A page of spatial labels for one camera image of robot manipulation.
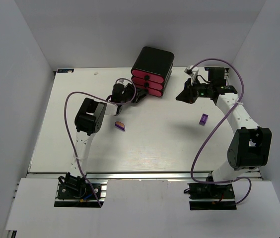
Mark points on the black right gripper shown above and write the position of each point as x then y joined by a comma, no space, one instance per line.
190,90

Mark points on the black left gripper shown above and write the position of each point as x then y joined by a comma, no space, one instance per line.
135,92

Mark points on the pink drawer with black knob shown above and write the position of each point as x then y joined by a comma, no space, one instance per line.
151,76

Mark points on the purple butterfly lego brick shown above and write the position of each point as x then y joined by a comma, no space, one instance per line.
203,119

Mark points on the purple curved butterfly lego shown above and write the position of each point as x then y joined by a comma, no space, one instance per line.
120,125

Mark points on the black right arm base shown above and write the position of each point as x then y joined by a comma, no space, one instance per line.
210,197

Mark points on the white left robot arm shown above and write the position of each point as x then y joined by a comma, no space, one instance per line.
89,119

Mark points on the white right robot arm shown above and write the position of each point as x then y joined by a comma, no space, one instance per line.
250,146

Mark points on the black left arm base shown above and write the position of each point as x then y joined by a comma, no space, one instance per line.
76,192

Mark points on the black drawer cabinet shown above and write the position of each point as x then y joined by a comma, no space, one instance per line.
155,61

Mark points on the blue label left corner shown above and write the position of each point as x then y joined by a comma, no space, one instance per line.
66,70

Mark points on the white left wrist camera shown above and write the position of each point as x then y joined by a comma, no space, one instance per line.
121,81

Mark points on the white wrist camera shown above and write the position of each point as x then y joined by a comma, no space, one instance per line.
193,72
121,81

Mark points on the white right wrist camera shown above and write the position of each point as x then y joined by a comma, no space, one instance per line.
193,72

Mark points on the aluminium front rail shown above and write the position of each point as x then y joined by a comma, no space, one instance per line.
173,176

